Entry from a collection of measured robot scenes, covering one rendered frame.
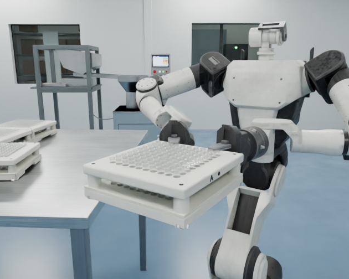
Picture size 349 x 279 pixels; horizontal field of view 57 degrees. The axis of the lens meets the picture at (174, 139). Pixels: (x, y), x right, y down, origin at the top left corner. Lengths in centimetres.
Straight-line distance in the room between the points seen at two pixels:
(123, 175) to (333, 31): 654
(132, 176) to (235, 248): 67
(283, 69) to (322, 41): 576
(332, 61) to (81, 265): 96
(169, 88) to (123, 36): 510
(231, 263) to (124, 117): 265
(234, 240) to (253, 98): 50
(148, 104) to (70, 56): 340
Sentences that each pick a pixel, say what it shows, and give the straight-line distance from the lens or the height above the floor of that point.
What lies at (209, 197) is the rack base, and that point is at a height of 104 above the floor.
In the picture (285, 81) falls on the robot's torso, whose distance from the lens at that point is 112.
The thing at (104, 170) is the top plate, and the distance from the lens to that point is 63.
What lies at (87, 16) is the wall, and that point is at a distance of 646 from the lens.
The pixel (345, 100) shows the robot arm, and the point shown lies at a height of 118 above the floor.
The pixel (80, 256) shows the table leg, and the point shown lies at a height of 77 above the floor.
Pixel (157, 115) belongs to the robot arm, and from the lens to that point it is 108.
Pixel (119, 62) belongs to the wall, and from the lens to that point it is 631.
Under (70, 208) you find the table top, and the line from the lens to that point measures 93.
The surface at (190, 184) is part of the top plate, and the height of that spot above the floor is 108.
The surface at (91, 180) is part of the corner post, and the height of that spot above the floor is 105.
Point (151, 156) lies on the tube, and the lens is 67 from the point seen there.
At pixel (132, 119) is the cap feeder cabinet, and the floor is 67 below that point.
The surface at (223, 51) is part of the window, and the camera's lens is 643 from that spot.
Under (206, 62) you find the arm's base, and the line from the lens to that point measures 128.
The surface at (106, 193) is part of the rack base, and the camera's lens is 65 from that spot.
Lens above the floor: 128
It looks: 13 degrees down
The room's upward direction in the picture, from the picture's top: straight up
